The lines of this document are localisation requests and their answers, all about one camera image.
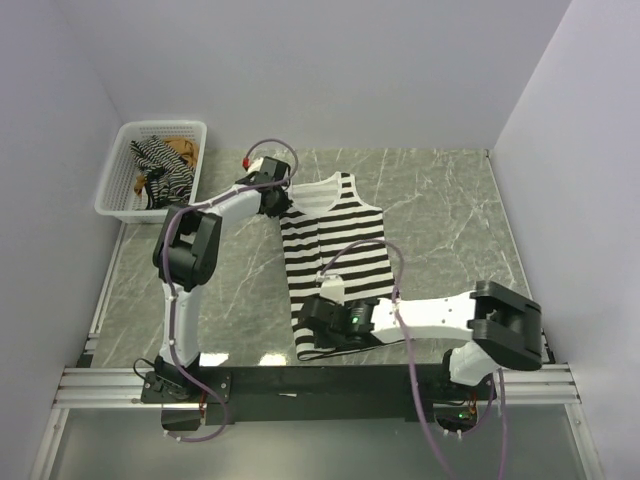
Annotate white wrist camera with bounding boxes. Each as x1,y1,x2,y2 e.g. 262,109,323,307
242,156,264,174
318,274,345,305

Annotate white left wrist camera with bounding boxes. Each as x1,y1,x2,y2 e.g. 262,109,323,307
242,156,264,174

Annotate black base beam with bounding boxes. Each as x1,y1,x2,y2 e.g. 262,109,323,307
139,364,501,431

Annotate white plastic basket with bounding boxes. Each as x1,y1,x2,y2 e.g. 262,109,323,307
94,120,208,224

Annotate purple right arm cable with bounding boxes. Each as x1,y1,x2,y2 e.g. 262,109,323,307
317,238,509,480

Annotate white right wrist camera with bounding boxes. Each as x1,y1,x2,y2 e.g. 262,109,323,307
318,274,345,305

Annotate mustard garment in basket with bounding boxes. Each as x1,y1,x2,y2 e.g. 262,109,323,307
133,138,201,199

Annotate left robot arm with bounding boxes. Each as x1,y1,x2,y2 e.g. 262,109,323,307
153,156,296,402

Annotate black white striped tank top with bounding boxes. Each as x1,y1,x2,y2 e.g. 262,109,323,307
280,172,394,361

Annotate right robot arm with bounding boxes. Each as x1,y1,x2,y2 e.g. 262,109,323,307
298,275,543,399

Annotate striped tank tops in basket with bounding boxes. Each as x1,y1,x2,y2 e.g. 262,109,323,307
129,135,196,211

